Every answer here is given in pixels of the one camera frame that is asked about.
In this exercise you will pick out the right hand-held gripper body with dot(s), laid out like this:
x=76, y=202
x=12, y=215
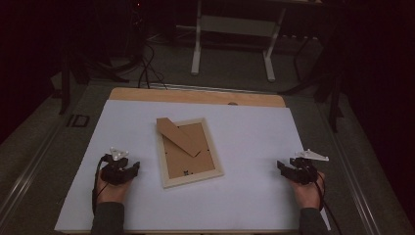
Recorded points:
x=305, y=171

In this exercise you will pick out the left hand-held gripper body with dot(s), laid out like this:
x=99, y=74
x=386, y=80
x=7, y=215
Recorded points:
x=114, y=169

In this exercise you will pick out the wooden picture frame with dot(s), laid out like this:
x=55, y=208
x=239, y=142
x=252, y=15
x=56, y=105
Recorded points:
x=189, y=160

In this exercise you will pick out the person's left hand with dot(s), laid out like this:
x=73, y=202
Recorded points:
x=111, y=193

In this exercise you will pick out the person's right hand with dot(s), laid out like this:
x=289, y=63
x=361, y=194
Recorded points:
x=309, y=196

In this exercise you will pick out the black metal stand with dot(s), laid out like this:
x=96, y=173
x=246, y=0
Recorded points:
x=333, y=98
x=65, y=84

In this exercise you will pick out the metal floor rail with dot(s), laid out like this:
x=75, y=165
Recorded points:
x=212, y=88
x=352, y=169
x=26, y=176

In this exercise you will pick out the black rectangular floor bracket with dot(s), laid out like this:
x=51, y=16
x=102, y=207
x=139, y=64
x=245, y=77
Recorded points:
x=70, y=121

